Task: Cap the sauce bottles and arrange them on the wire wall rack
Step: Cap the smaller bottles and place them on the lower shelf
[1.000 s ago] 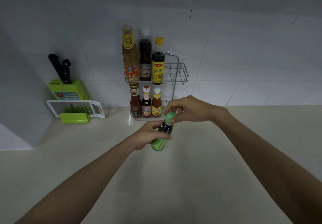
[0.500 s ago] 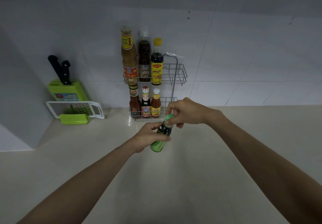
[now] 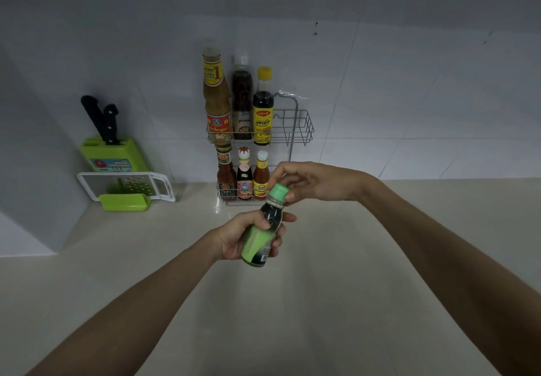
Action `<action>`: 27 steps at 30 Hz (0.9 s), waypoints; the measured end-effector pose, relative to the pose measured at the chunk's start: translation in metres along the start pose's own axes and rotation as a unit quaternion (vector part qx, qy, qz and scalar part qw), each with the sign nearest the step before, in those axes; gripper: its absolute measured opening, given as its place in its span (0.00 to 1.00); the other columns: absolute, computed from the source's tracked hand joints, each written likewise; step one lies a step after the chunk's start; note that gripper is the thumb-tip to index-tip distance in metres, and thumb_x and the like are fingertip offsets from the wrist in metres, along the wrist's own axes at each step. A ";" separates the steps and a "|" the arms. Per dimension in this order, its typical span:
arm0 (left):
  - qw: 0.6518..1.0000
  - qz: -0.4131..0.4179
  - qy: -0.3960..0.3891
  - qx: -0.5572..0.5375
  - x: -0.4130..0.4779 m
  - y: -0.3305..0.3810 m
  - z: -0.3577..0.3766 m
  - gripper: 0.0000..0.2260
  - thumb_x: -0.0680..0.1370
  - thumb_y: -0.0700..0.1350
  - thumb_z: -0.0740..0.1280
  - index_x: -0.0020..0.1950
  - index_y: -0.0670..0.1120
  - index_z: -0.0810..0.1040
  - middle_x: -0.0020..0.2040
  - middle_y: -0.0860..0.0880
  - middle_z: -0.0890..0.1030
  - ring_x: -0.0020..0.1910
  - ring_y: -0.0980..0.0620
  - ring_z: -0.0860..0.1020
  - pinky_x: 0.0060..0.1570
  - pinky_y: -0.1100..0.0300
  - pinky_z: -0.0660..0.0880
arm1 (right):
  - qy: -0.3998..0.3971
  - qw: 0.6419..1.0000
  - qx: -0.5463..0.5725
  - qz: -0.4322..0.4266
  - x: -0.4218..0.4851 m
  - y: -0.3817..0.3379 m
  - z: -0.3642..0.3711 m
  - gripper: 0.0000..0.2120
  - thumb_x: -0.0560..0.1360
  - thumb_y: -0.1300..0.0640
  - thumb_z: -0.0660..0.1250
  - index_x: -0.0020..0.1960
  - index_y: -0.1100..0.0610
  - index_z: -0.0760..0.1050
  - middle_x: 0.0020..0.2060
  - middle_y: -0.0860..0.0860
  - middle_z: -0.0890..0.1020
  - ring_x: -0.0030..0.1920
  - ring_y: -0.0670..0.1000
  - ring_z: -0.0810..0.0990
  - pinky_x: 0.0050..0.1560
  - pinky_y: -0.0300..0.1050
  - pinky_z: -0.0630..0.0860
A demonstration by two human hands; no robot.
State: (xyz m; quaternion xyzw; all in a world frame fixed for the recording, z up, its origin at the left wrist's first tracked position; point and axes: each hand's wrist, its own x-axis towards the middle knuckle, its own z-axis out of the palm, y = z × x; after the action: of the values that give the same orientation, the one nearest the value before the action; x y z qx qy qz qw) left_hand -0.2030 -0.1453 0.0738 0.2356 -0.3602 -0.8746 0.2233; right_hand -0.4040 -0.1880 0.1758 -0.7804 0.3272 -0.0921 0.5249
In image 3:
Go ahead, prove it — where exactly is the person's left hand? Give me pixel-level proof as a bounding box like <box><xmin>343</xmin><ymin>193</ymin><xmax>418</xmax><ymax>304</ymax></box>
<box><xmin>208</xmin><ymin>210</ymin><xmax>298</xmax><ymax>262</ymax></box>

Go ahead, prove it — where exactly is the person's right hand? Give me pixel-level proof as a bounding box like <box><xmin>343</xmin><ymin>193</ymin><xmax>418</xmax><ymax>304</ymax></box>
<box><xmin>267</xmin><ymin>161</ymin><xmax>378</xmax><ymax>207</ymax></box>

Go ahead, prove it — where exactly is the small green label bottle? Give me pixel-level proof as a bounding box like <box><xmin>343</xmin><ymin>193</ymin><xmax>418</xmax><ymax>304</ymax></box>
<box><xmin>241</xmin><ymin>200</ymin><xmax>287</xmax><ymax>268</ymax></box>

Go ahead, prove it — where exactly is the green bottle cap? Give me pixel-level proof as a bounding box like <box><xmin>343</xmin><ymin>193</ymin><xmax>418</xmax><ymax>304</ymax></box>
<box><xmin>268</xmin><ymin>183</ymin><xmax>291</xmax><ymax>204</ymax></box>

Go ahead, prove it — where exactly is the gold lid red sauce bottle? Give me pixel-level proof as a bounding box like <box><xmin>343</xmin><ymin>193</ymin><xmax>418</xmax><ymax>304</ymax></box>
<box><xmin>216</xmin><ymin>143</ymin><xmax>237</xmax><ymax>200</ymax></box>

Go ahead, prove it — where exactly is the oyster sauce bottle red-white cap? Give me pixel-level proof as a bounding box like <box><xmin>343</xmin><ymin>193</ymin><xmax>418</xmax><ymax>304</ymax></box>
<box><xmin>236</xmin><ymin>146</ymin><xmax>254</xmax><ymax>200</ymax></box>

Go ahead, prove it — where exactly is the grey wire two-tier rack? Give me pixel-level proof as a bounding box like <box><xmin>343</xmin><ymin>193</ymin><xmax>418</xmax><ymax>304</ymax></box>
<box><xmin>207</xmin><ymin>91</ymin><xmax>315</xmax><ymax>206</ymax></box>

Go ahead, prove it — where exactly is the orange chili sauce bottle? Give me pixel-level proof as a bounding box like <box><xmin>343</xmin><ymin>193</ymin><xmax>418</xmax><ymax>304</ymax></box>
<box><xmin>252</xmin><ymin>150</ymin><xmax>271</xmax><ymax>199</ymax></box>

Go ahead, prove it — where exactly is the yellow label soy sauce bottle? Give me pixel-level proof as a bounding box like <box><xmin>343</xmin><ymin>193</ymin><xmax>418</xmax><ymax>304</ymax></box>
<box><xmin>252</xmin><ymin>66</ymin><xmax>274</xmax><ymax>146</ymax></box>

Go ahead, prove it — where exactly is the dark sauce bottle white cap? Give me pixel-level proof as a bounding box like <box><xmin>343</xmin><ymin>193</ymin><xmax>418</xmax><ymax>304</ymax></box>
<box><xmin>231</xmin><ymin>55</ymin><xmax>254</xmax><ymax>140</ymax></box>

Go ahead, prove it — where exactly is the tall light brown sauce bottle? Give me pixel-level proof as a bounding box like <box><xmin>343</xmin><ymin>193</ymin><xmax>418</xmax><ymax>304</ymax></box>
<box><xmin>202</xmin><ymin>46</ymin><xmax>233</xmax><ymax>142</ymax></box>

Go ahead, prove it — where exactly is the person's right forearm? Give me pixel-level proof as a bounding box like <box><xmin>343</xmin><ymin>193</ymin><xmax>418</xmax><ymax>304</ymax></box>
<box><xmin>359</xmin><ymin>175</ymin><xmax>541</xmax><ymax>376</ymax></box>

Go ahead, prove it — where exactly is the person's left forearm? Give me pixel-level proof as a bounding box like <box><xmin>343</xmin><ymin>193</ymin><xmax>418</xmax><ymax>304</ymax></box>
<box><xmin>25</xmin><ymin>236</ymin><xmax>225</xmax><ymax>376</ymax></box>

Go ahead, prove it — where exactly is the white framed metal grater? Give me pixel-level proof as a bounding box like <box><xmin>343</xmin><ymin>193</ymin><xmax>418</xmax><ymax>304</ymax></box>
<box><xmin>77</xmin><ymin>171</ymin><xmax>176</xmax><ymax>203</ymax></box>

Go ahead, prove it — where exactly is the green grater container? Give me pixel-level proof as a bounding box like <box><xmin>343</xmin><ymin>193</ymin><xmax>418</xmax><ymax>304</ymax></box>
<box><xmin>99</xmin><ymin>193</ymin><xmax>152</xmax><ymax>213</ymax></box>

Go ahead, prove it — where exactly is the green knife block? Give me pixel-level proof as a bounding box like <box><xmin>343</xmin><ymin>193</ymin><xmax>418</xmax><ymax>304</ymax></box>
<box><xmin>80</xmin><ymin>136</ymin><xmax>149</xmax><ymax>174</ymax></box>

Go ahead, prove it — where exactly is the small black-handled knife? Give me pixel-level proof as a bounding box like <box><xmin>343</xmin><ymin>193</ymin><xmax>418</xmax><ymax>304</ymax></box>
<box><xmin>103</xmin><ymin>104</ymin><xmax>121</xmax><ymax>145</ymax></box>

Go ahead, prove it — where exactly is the large black-handled knife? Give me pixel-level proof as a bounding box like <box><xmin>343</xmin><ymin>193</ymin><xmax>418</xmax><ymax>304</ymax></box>
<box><xmin>81</xmin><ymin>95</ymin><xmax>109</xmax><ymax>142</ymax></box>

